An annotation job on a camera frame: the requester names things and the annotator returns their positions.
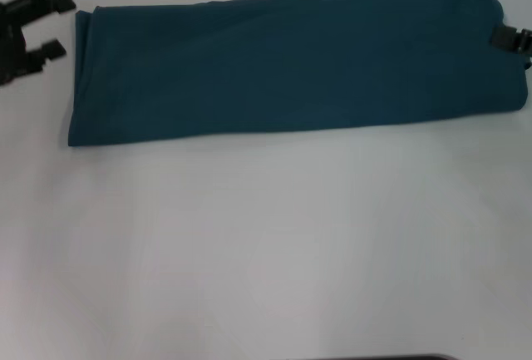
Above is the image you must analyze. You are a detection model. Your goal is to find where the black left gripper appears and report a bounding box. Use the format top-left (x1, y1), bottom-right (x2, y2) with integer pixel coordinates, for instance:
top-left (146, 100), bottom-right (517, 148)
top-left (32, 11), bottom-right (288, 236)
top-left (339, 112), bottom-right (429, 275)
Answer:
top-left (0, 0), bottom-right (77, 87)

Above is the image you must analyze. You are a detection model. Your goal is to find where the teal blue printed t-shirt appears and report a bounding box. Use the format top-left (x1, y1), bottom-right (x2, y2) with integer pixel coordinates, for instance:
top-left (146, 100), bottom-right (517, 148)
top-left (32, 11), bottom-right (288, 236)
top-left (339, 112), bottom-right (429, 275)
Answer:
top-left (67, 0), bottom-right (532, 149)

